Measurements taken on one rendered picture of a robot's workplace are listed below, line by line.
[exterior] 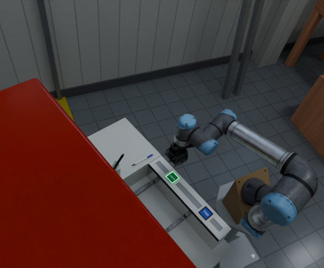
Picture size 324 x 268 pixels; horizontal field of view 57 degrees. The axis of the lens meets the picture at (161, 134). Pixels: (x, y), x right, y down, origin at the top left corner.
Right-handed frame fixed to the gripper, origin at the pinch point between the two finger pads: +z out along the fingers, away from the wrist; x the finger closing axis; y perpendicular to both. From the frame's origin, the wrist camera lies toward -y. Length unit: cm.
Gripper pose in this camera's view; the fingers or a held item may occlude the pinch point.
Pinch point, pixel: (177, 162)
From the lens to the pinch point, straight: 155.4
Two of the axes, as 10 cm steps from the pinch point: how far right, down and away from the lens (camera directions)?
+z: -1.2, 6.2, 7.7
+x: 6.5, 6.4, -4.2
